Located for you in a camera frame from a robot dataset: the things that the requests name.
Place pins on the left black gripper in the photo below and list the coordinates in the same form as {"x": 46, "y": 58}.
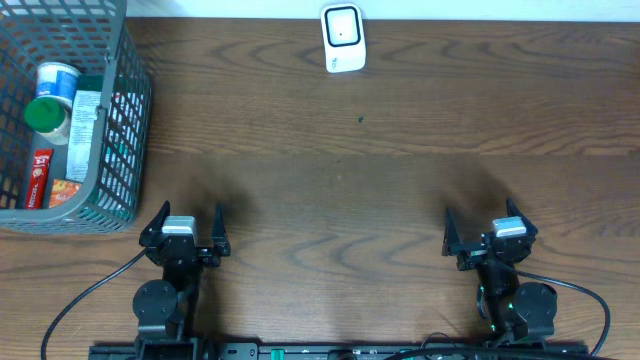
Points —
{"x": 197, "y": 264}

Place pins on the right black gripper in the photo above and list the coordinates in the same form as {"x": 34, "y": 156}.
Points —
{"x": 453, "y": 245}

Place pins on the small orange box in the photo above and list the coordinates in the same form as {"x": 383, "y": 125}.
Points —
{"x": 62, "y": 191}

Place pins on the green white glove package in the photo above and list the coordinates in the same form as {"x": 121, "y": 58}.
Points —
{"x": 87, "y": 99}

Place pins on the red coffee stick sachet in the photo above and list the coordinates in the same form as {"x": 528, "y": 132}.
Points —
{"x": 39, "y": 175}

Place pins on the green lid jar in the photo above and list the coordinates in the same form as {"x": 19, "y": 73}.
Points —
{"x": 50, "y": 119}

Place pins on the blue white yogurt cup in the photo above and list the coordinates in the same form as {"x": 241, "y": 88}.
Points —
{"x": 57, "y": 81}

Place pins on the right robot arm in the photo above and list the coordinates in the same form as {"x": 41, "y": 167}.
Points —
{"x": 520, "y": 313}

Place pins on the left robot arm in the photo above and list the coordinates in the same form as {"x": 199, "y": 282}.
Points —
{"x": 165, "y": 307}

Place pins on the white barcode scanner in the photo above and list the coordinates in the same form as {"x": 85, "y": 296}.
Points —
{"x": 343, "y": 38}

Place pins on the grey plastic mesh basket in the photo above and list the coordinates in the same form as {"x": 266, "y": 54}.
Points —
{"x": 92, "y": 37}

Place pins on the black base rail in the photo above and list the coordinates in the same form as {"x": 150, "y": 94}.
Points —
{"x": 253, "y": 351}

